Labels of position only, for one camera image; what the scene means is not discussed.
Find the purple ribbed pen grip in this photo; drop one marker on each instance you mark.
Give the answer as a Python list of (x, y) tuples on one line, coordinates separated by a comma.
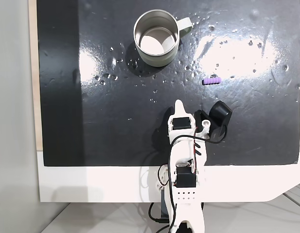
[(211, 80)]

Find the pale green steel mug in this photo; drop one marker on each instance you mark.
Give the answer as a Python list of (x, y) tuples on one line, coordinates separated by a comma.
[(154, 60)]

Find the black mat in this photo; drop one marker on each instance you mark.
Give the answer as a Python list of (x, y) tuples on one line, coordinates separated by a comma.
[(115, 121)]

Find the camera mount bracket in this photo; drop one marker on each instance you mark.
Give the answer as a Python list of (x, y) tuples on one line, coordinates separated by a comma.
[(199, 116)]

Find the black camera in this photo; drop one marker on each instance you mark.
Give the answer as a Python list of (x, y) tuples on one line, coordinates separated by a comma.
[(220, 112)]

